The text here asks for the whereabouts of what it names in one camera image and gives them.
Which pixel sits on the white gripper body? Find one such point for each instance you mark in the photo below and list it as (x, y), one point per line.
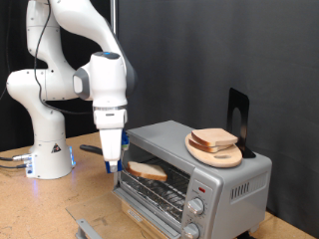
(111, 142)

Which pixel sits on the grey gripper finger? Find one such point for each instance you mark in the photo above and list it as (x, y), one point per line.
(113, 167)

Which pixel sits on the black spatula with blue block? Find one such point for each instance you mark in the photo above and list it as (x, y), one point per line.
(91, 149)

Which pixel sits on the white bread slice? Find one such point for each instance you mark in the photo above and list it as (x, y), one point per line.
(199, 147)
(148, 171)
(214, 136)

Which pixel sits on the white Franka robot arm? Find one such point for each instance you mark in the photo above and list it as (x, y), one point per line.
(50, 146)

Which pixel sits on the silver oven knob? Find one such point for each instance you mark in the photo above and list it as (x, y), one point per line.
(196, 205)
(191, 231)

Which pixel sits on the silver toaster oven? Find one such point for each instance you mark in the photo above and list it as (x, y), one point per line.
(239, 172)

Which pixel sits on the round wooden cutting board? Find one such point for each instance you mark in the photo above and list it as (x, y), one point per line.
(216, 159)

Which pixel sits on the vertical metal pole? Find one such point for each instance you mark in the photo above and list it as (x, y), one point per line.
(114, 16)

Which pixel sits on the dark grey backdrop cloth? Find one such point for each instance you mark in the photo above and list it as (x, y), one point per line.
(199, 49)

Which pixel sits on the black metal bookend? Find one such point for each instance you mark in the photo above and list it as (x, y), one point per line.
(244, 106)

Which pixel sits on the black backdrop cloth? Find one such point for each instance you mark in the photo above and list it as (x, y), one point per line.
(8, 49)

